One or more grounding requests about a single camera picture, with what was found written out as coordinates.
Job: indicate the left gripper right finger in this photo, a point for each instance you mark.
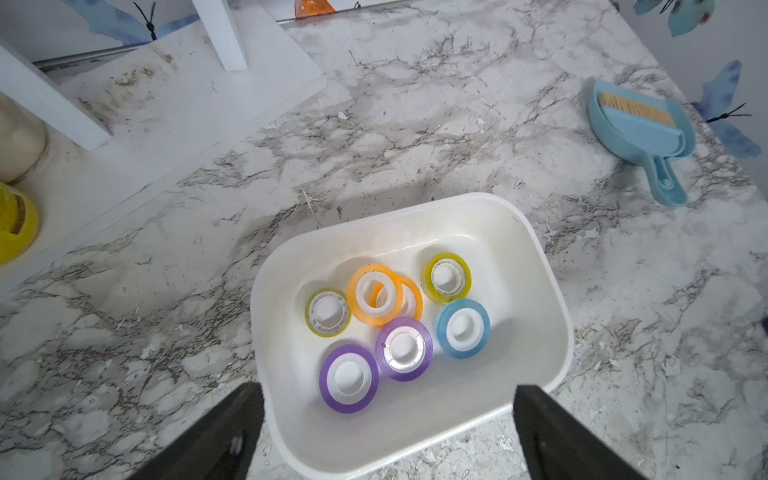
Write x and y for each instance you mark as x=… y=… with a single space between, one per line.
x=557 y=446

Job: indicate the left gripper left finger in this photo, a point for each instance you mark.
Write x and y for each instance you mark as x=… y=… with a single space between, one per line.
x=220 y=445

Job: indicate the white storage box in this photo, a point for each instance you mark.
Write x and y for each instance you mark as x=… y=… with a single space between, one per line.
x=531 y=336

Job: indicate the purple tape roll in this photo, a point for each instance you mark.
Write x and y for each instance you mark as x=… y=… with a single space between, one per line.
x=404 y=349
x=349 y=379

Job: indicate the blue tape roll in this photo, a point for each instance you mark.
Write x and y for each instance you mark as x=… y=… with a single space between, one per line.
x=463 y=328

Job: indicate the pale green tape roll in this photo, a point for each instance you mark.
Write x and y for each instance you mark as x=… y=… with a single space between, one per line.
x=327 y=313

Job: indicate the yellow-green tape roll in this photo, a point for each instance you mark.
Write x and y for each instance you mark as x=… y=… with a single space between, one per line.
x=446 y=277

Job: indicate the orange tape roll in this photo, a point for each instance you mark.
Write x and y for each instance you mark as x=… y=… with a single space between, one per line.
x=359 y=306
x=412 y=302

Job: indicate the yellow bottle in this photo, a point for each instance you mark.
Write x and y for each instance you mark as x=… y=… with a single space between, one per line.
x=19 y=223

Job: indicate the white tiered stand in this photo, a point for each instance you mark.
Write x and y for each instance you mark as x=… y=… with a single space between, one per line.
x=117 y=132

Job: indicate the glass jar behind bottle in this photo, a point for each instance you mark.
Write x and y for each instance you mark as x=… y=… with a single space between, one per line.
x=23 y=139

